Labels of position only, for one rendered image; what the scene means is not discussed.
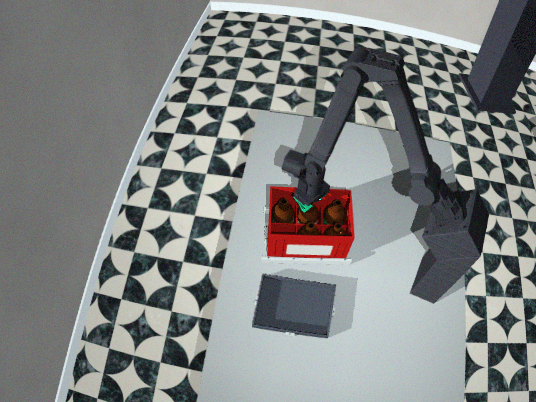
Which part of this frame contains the red crate with dividers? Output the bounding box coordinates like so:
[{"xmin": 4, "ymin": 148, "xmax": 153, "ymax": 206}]
[{"xmin": 267, "ymin": 186, "xmax": 354, "ymax": 258}]

